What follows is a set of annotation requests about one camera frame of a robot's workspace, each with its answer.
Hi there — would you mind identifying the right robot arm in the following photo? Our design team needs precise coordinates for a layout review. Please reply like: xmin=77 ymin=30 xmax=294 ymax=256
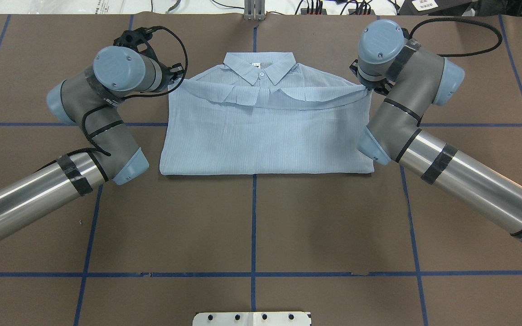
xmin=350 ymin=19 xmax=522 ymax=243

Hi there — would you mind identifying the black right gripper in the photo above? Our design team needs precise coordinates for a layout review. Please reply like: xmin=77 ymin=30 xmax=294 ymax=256
xmin=349 ymin=61 xmax=394 ymax=96

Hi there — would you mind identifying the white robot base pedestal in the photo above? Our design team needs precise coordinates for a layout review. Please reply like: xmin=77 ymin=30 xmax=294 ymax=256
xmin=192 ymin=311 xmax=313 ymax=326

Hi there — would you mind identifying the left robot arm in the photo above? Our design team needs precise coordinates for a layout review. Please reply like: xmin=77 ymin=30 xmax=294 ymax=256
xmin=0 ymin=46 xmax=189 ymax=241

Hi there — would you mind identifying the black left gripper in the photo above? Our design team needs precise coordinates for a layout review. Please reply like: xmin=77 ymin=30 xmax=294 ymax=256
xmin=164 ymin=63 xmax=185 ymax=91

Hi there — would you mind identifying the light blue striped shirt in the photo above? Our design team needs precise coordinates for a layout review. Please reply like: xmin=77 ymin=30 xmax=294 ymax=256
xmin=159 ymin=52 xmax=374 ymax=176

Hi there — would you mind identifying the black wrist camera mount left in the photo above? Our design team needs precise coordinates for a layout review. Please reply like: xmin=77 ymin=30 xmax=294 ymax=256
xmin=113 ymin=27 xmax=158 ymax=61

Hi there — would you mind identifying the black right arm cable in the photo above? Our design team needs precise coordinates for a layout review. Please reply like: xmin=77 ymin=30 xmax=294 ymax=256
xmin=406 ymin=17 xmax=503 ymax=58

